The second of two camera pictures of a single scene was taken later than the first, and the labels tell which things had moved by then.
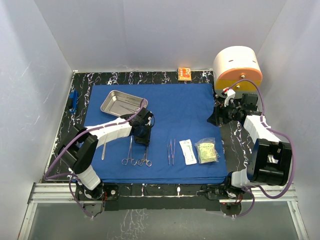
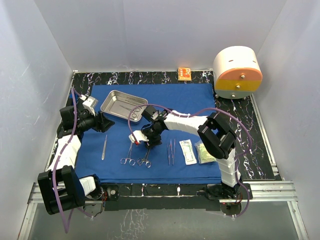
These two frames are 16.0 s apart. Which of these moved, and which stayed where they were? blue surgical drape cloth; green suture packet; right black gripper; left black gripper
Moved: right black gripper; left black gripper
Stayed: blue surgical drape cloth; green suture packet
